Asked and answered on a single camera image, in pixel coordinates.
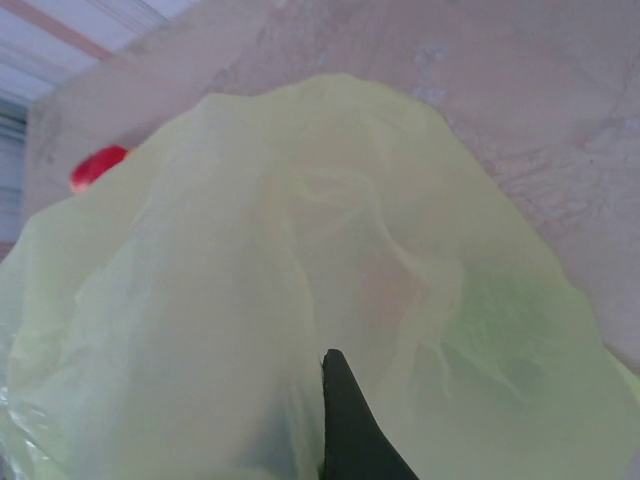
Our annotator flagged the red wrinkled fruit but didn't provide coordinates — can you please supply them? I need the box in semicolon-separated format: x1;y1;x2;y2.
69;144;132;196

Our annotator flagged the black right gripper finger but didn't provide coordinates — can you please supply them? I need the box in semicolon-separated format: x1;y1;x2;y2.
318;348;419;480

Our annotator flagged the translucent yellow-green plastic bag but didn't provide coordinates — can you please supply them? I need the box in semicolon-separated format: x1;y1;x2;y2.
0;73;640;480

